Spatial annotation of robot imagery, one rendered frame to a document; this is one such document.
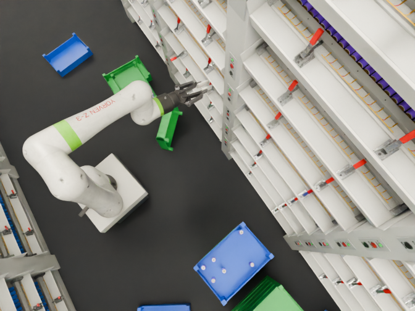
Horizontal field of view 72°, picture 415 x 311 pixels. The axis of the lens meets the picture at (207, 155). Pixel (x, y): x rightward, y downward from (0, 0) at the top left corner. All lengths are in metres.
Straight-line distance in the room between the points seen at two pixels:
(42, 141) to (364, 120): 0.98
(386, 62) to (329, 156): 0.39
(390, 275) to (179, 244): 1.21
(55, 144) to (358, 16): 0.96
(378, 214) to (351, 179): 0.11
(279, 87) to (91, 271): 1.62
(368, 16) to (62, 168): 0.93
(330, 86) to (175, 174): 1.43
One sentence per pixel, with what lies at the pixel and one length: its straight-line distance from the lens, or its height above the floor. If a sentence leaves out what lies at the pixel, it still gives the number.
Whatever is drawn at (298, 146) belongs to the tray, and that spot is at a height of 0.94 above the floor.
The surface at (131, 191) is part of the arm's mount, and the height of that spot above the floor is 0.34.
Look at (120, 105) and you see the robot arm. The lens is 1.19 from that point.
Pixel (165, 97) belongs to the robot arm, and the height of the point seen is 0.72.
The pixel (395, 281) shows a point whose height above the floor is 0.93.
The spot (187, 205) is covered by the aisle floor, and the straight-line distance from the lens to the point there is 1.92.
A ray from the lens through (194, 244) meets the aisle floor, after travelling 1.90.
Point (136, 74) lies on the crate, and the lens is 2.23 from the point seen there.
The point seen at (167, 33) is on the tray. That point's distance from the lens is 1.78.
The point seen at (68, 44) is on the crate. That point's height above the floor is 0.02.
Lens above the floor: 1.89
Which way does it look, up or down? 73 degrees down
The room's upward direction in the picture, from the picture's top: 7 degrees counter-clockwise
